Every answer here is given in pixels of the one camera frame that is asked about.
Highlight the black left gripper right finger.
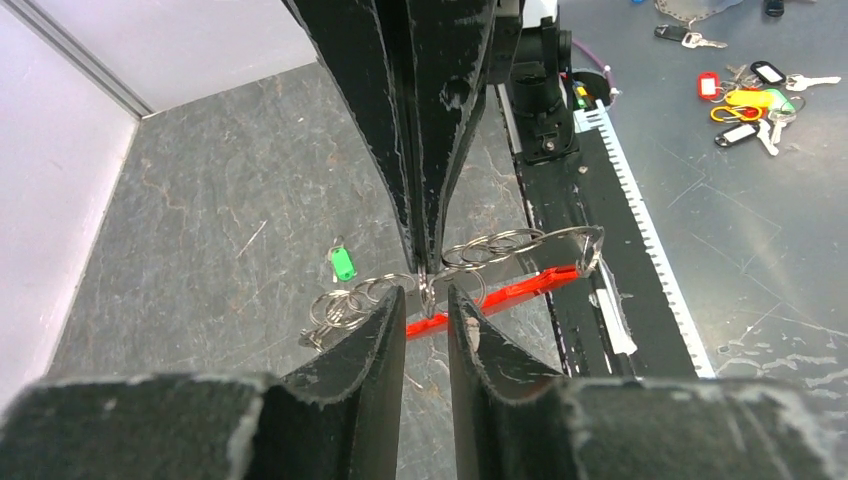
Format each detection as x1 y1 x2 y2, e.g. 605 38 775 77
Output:
448 286 847 479

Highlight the silver key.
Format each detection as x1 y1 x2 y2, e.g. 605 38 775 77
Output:
785 74 842 92

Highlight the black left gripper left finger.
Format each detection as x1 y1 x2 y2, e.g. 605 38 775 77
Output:
1 287 406 479

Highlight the black fob with key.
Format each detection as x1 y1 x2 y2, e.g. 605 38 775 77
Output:
653 24 727 49

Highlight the black key tag lower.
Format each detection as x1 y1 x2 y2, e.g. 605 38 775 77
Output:
714 122 760 148

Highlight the red key tag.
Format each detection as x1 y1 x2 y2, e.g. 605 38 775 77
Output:
697 72 721 101

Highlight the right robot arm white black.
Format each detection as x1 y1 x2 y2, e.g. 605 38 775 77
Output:
287 1 578 274

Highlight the black key tag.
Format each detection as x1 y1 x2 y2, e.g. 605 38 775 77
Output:
749 60 787 86
714 122 760 148

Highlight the metal key holder red handle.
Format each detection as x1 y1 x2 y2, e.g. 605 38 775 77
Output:
298 226 604 352

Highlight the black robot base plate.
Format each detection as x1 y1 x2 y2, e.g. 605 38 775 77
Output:
497 85 715 378

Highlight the small green object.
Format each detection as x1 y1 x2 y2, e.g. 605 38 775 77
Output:
327 236 357 282

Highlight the silver split key ring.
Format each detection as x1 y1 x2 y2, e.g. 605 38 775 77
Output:
417 268 440 318

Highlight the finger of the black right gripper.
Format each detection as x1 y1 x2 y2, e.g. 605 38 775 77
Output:
284 1 419 269
406 1 496 273

